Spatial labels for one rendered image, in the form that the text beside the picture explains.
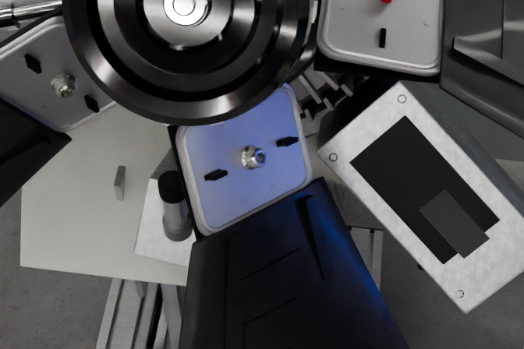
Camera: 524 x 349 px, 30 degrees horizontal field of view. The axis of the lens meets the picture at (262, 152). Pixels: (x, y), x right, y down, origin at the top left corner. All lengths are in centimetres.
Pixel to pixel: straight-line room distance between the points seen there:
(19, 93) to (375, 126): 22
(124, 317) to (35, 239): 83
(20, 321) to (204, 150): 126
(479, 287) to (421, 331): 107
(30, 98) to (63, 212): 27
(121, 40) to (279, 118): 12
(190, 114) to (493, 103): 15
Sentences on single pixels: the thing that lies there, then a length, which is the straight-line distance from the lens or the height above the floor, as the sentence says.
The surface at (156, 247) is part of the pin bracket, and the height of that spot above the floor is 95.
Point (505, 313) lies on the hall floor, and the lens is 178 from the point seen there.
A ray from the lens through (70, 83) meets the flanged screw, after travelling 55.
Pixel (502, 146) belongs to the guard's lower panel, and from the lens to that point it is 184.
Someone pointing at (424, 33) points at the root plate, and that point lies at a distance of 51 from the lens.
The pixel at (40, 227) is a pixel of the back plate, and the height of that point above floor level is 86.
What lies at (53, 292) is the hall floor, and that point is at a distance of 177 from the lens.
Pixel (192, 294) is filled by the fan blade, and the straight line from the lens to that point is 52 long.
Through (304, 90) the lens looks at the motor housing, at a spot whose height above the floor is 106.
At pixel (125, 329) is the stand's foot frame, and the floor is 8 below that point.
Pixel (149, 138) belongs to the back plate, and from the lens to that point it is 78.
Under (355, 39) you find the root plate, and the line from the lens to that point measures 50.
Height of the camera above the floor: 156
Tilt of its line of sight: 56 degrees down
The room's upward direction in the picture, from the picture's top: 1 degrees clockwise
